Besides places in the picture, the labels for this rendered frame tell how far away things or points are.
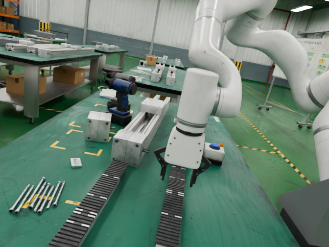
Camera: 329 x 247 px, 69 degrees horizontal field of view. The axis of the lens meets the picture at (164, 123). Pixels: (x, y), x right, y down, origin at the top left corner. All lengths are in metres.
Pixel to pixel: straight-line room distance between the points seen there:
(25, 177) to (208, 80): 0.56
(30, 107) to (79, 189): 2.54
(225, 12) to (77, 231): 0.75
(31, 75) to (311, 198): 2.87
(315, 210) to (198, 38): 0.56
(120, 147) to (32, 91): 2.40
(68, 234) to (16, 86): 3.21
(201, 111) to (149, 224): 0.31
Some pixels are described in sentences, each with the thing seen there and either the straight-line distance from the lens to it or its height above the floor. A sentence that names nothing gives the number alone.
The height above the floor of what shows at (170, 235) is 0.81.
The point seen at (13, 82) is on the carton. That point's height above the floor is 0.37.
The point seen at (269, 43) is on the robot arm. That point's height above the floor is 1.27.
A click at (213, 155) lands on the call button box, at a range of 0.99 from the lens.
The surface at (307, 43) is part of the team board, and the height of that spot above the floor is 1.84.
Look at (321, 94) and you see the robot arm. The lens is 0.98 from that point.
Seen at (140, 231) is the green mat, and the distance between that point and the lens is 0.62.
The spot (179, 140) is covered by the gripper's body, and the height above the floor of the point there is 0.97.
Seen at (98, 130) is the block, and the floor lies 0.83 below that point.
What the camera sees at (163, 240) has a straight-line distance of 0.56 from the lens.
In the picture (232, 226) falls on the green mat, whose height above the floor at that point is 0.78.
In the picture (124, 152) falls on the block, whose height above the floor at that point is 0.83.
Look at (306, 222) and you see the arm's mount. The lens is 0.81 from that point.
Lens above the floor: 1.20
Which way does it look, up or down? 18 degrees down
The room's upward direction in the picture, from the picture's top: 11 degrees clockwise
